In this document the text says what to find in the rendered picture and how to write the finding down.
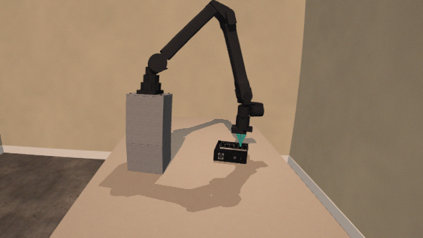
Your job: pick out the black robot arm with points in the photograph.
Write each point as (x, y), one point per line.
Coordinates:
(158, 62)

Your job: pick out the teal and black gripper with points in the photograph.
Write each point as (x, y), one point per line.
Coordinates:
(242, 125)

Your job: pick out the black lighting desk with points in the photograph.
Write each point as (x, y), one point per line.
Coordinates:
(230, 152)

